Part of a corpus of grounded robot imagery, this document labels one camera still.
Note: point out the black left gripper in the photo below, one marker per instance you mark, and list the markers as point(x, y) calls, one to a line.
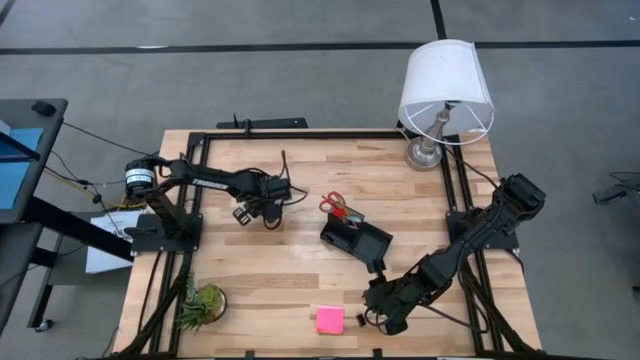
point(265, 197)

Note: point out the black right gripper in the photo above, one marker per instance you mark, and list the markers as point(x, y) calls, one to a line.
point(395, 302)

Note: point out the black binder clip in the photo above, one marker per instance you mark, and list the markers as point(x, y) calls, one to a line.
point(360, 320)

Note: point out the neon sticky note pad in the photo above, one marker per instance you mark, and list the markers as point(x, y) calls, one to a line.
point(330, 320)

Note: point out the black mesh desk organizer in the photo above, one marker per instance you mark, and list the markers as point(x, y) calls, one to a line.
point(360, 240)

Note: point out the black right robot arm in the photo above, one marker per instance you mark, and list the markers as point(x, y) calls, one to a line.
point(480, 230)

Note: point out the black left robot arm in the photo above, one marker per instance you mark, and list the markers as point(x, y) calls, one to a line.
point(200, 177)

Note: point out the potted succulent plant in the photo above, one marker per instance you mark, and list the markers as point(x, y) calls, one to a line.
point(202, 305)

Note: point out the white paper sheet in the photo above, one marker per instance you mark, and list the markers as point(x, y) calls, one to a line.
point(105, 260)

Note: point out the white shade table lamp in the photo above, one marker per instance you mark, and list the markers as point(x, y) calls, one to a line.
point(442, 75)

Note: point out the black side desk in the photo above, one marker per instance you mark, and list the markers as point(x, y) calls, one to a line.
point(50, 107)

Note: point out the black computer mouse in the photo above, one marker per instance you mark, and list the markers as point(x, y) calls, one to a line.
point(44, 107)

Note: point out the black floor stand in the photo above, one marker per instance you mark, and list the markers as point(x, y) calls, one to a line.
point(617, 192)

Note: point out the blue flat panel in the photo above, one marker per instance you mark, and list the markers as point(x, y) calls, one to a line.
point(15, 175)

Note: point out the black frame clamp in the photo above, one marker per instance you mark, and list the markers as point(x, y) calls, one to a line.
point(249, 354)
point(377, 353)

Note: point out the black mounting bracket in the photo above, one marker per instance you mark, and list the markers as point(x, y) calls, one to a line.
point(270, 123)

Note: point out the black aluminium table frame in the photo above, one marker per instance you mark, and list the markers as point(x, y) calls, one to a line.
point(325, 135)

